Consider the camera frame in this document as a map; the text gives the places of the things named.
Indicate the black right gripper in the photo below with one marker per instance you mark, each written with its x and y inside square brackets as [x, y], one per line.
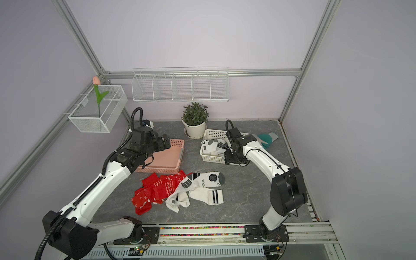
[228, 159]

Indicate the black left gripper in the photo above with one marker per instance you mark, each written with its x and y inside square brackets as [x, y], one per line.
[161, 146]

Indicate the white sport sock grey heel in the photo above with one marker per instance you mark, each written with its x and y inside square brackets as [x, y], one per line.
[214, 147]

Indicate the white sport sock grey toe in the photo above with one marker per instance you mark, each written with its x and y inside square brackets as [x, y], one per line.
[180, 198]

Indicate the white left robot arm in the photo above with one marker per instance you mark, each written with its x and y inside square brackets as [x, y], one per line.
[71, 229]

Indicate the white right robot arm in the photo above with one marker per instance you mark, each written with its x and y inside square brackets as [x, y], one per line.
[288, 191]

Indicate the pink perforated plastic basket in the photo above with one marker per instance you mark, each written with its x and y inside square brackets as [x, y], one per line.
[166, 162]

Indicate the green white garden glove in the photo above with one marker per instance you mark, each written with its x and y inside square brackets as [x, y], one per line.
[266, 139]

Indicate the red patterned sock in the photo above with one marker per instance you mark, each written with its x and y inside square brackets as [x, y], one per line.
[158, 188]
[143, 200]

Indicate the green potted plant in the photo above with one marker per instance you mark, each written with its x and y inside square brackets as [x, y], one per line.
[195, 114]

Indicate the white striped ankle sock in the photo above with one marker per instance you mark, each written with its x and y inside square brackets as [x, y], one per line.
[209, 196]

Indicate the pink artificial tulip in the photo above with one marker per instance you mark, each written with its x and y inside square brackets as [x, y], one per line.
[99, 95]

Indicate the white wire wall shelf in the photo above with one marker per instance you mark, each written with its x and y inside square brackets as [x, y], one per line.
[181, 84]

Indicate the white mesh wall box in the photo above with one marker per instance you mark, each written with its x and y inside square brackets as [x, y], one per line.
[85, 115]

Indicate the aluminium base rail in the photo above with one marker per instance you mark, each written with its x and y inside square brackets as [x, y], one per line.
[169, 235]

